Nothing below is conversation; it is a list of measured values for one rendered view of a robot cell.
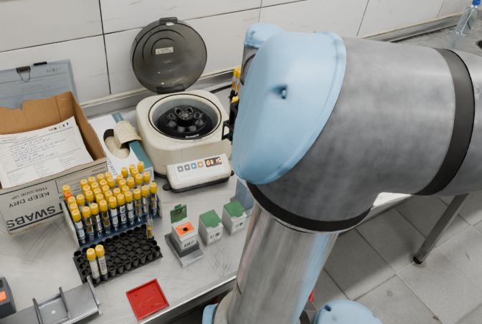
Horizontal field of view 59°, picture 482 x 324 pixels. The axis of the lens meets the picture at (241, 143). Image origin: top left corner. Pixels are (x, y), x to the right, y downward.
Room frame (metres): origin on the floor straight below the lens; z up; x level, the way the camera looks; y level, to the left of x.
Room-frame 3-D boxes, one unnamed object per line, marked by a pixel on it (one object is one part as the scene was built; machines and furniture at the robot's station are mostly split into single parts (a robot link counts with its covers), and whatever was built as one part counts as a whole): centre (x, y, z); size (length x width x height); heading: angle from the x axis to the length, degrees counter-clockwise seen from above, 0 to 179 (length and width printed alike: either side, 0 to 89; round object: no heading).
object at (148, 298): (0.42, 0.14, 0.88); 0.07 x 0.07 x 0.01; 38
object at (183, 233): (0.56, 0.10, 0.92); 0.05 x 0.04 x 0.06; 40
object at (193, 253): (0.56, 0.10, 0.89); 0.09 x 0.05 x 0.04; 40
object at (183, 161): (0.88, 0.15, 0.94); 0.30 x 0.24 x 0.12; 29
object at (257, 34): (0.69, -0.02, 1.33); 0.09 x 0.08 x 0.11; 6
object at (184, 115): (0.90, 0.16, 0.97); 0.15 x 0.15 x 0.07
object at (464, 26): (1.97, -0.96, 0.97); 0.08 x 0.07 x 0.20; 131
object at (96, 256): (0.51, 0.23, 0.93); 0.17 x 0.09 x 0.11; 128
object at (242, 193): (0.73, -0.05, 0.92); 0.10 x 0.07 x 0.10; 134
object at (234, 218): (0.64, -0.01, 0.91); 0.05 x 0.04 x 0.07; 38
